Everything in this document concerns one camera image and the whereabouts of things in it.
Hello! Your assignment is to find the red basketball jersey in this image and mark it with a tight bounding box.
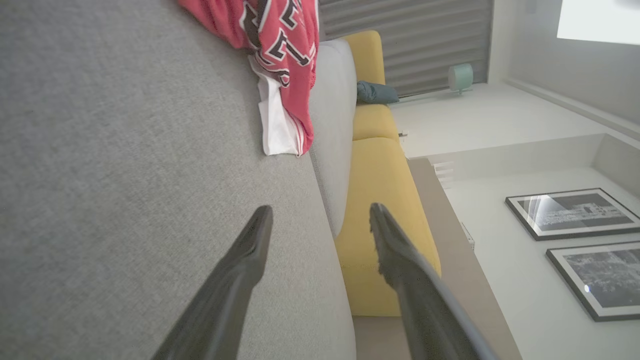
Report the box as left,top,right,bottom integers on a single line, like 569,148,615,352
177,0,320,157

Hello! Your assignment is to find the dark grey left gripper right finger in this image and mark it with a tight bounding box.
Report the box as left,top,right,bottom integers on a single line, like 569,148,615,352
369,202,498,360

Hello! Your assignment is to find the black framed picture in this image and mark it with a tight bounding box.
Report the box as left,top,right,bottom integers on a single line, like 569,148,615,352
505,188,640,242
545,241,640,322

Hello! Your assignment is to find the grey pleated curtain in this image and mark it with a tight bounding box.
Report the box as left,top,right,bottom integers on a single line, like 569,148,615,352
318,0,495,98

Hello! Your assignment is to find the grey sofa seat cushion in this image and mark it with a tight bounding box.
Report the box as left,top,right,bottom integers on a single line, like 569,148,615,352
307,39,359,239

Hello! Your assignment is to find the bright white light panel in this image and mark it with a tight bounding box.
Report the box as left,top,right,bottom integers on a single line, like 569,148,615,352
556,0,640,46

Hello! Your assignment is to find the yellow sofa backrest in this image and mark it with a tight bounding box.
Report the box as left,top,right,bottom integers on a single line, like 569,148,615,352
334,104,442,317

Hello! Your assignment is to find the grey sofa chaise seat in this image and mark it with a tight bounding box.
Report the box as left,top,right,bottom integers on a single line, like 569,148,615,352
0,0,357,360

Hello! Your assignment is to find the yellow sofa armrest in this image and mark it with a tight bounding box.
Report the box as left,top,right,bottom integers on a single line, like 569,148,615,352
342,30,387,86

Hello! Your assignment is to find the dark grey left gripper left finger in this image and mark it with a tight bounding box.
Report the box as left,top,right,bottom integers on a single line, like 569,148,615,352
151,205,274,360

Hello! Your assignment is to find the teal throw pillow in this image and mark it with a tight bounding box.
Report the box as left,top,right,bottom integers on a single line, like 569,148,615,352
356,80,400,105

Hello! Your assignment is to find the small mint green lamp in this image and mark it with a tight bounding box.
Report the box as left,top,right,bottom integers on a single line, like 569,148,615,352
448,63,474,96

